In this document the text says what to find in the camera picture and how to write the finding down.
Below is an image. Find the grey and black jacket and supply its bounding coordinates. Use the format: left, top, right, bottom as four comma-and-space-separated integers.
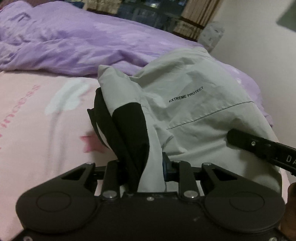
88, 47, 282, 193

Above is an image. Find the person's right hand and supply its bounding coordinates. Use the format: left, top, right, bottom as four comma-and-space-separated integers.
280, 183, 296, 240

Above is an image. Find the pink plush blanket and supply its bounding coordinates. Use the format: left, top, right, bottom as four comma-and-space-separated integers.
0, 70, 291, 241

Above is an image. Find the covered standing fan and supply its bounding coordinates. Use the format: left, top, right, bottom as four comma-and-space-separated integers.
197, 21, 225, 53

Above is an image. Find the purple duvet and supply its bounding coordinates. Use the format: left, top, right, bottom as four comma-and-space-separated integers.
0, 0, 273, 128

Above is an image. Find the right beige striped curtain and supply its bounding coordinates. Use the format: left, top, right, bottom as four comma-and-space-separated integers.
173, 0, 223, 41

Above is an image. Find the beige striped curtain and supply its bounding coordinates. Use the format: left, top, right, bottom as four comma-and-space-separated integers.
173, 0, 223, 41
82, 0, 122, 15

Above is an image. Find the left beige striped curtain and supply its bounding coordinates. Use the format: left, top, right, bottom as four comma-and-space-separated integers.
82, 0, 122, 15

